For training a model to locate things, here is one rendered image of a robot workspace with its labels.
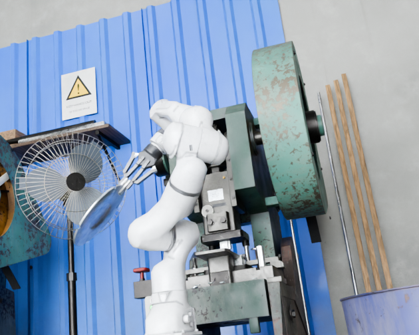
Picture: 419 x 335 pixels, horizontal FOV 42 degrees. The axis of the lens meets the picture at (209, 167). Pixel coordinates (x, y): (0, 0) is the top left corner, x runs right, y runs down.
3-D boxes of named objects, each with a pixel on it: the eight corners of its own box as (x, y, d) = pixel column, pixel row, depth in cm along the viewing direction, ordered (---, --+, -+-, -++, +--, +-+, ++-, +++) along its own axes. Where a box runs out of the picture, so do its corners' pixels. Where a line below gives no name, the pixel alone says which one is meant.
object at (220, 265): (229, 280, 214) (225, 246, 218) (196, 284, 217) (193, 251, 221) (243, 284, 237) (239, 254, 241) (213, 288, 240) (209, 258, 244)
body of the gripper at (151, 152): (165, 157, 221) (150, 175, 219) (149, 145, 223) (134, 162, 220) (163, 151, 214) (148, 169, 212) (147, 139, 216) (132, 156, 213)
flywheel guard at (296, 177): (318, 190, 203) (285, 4, 228) (245, 203, 209) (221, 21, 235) (335, 234, 297) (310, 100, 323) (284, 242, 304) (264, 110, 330)
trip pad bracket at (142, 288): (157, 324, 221) (153, 276, 227) (136, 327, 223) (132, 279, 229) (163, 324, 226) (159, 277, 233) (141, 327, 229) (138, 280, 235)
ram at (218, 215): (233, 228, 237) (225, 164, 246) (201, 233, 240) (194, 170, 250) (242, 234, 253) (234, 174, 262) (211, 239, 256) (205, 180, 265)
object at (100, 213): (94, 197, 191) (92, 196, 191) (64, 256, 202) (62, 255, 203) (134, 177, 217) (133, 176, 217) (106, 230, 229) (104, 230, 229)
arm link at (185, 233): (211, 288, 178) (203, 215, 186) (163, 290, 168) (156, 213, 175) (193, 293, 186) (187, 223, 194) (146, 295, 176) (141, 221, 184)
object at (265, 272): (275, 278, 224) (273, 264, 226) (173, 293, 234) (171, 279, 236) (285, 284, 251) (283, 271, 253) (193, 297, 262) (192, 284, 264)
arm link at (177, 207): (205, 197, 172) (155, 194, 162) (179, 258, 182) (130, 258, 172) (191, 178, 180) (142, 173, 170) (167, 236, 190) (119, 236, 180)
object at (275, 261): (283, 266, 236) (280, 243, 239) (246, 272, 240) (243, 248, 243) (285, 268, 242) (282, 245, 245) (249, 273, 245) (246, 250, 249)
